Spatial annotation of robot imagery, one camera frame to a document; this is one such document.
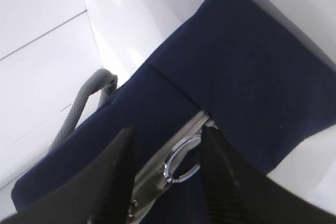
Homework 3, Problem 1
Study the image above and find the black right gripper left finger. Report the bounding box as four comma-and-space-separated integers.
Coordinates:
2, 127, 136, 223

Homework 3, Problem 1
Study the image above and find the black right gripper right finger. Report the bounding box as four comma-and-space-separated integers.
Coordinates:
200, 126, 335, 223

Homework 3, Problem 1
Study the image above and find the navy blue lunch bag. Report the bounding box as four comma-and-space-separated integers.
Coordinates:
12, 0, 335, 223

